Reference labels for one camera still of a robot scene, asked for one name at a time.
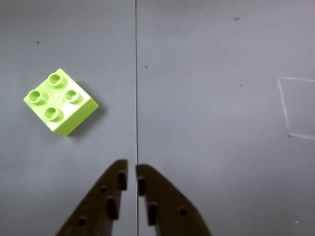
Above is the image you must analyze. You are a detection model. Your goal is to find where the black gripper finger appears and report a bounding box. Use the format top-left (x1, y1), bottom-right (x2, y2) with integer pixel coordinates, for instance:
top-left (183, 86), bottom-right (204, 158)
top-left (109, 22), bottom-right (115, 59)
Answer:
top-left (55, 159), bottom-right (128, 236)
top-left (135, 164), bottom-right (214, 236)

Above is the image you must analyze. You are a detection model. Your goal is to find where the grey rubber mat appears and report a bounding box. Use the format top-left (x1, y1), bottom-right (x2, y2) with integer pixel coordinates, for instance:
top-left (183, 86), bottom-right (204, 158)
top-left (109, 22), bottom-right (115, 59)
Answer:
top-left (0, 0), bottom-right (137, 236)
top-left (136, 0), bottom-right (315, 236)

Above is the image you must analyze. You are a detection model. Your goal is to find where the green lego duplo block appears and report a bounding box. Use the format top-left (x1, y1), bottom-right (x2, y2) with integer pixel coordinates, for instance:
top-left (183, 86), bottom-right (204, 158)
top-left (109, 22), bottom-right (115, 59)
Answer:
top-left (23, 68), bottom-right (99, 137)

